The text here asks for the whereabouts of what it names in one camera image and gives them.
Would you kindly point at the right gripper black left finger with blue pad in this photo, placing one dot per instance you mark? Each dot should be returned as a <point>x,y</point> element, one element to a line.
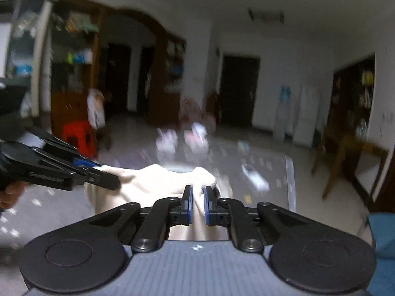
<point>181,213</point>

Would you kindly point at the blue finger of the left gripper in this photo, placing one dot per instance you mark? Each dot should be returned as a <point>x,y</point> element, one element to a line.
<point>85,163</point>

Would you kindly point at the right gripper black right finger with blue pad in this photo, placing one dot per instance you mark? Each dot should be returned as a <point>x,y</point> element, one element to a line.
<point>215,215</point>

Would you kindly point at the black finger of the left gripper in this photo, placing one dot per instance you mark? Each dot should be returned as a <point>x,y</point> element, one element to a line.
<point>103,179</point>

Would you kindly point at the cream white garment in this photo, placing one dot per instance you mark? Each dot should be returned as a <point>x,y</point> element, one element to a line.
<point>148,185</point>

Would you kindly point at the person's left hand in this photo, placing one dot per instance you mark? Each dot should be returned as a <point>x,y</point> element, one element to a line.
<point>10,196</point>

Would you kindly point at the red plastic stool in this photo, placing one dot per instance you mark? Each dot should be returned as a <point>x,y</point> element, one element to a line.
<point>80,135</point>

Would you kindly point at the white remote control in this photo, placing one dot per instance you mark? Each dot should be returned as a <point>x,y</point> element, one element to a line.
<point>258,182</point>

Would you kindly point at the grey star pattern tablecloth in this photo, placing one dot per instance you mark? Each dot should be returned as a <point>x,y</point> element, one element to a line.
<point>59,166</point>

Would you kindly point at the white paper bag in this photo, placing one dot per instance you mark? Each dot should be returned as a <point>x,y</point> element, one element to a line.
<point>95,104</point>

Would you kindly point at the white pink tissue box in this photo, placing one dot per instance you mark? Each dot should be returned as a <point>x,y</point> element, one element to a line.
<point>167,141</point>

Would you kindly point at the pink tissue box with tissue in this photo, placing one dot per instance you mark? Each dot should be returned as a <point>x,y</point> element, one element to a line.
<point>196,138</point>

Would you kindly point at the dark wooden display cabinet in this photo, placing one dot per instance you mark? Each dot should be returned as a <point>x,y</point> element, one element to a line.
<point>124,53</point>

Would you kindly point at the water dispenser with blue bottle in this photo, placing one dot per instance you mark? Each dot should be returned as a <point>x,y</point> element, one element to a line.
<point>282,114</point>

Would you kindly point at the white refrigerator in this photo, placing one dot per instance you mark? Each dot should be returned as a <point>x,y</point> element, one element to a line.
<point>307,115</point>

